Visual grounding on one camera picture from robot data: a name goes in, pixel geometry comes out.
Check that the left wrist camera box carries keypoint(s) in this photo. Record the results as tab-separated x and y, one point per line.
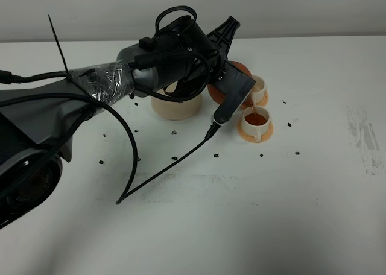
240	85

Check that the black zip tie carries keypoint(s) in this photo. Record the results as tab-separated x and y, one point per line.
61	55

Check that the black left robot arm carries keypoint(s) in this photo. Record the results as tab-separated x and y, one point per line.
37	125

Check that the far orange saucer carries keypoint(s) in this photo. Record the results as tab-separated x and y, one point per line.
262	101

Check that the orange saucer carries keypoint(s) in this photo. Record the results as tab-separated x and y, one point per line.
262	101
251	139

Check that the white teacup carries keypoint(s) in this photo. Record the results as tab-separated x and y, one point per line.
258	89
255	121

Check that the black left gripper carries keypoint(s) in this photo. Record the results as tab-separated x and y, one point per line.
183	36

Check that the near white teacup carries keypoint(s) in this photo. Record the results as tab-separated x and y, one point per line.
255	121

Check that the beige teapot saucer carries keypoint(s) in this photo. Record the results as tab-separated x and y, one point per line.
176	111

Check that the near orange saucer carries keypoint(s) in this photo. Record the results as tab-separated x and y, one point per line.
251	139

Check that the far white teacup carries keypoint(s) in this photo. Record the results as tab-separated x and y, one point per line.
258	89

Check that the brown clay teapot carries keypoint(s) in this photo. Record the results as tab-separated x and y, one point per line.
219	90

